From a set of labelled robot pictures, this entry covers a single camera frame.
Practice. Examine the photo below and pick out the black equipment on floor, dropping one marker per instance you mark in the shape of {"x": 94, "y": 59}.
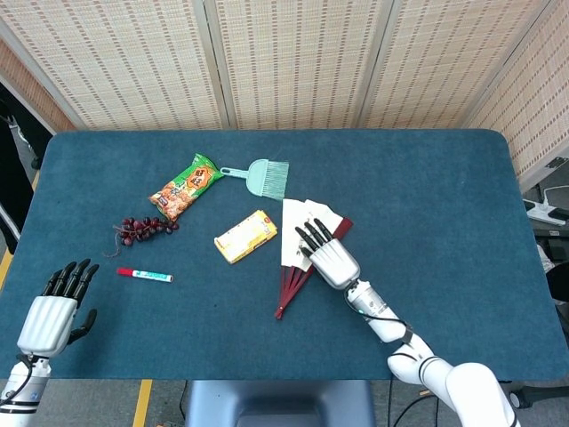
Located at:
{"x": 558, "y": 284}

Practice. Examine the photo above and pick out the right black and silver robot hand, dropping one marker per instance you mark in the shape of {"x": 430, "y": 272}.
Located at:
{"x": 333, "y": 262}

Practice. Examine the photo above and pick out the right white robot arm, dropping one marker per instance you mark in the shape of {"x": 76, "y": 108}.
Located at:
{"x": 467, "y": 387}

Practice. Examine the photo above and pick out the woven bamboo screen panel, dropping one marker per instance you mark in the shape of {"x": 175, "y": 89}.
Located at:
{"x": 26, "y": 89}
{"x": 533, "y": 98}
{"x": 444, "y": 62}
{"x": 124, "y": 62}
{"x": 298, "y": 62}

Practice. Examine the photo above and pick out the paper folding fan red ribs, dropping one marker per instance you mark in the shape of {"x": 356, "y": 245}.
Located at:
{"x": 293, "y": 222}

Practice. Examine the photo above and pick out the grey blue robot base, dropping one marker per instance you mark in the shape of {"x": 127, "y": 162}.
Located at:
{"x": 280, "y": 405}

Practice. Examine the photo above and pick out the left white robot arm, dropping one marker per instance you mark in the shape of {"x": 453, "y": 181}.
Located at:
{"x": 20, "y": 387}

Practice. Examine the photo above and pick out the yellow cardboard box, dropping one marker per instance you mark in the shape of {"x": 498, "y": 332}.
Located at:
{"x": 244, "y": 238}

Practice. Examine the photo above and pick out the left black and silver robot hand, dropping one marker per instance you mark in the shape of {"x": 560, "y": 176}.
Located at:
{"x": 44, "y": 320}

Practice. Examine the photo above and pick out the mint green hand brush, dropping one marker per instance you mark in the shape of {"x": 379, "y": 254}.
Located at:
{"x": 266, "y": 178}

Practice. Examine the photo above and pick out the green orange snack bag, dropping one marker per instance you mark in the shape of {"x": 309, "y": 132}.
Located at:
{"x": 186, "y": 187}

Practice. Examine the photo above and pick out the white power strip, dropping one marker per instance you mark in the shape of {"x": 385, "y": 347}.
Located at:
{"x": 540, "y": 209}

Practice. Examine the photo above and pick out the white marker with red cap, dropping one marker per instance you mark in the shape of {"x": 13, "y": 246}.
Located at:
{"x": 146, "y": 275}

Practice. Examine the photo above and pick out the bunch of dark red grapes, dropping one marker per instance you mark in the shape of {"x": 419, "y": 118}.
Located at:
{"x": 142, "y": 227}

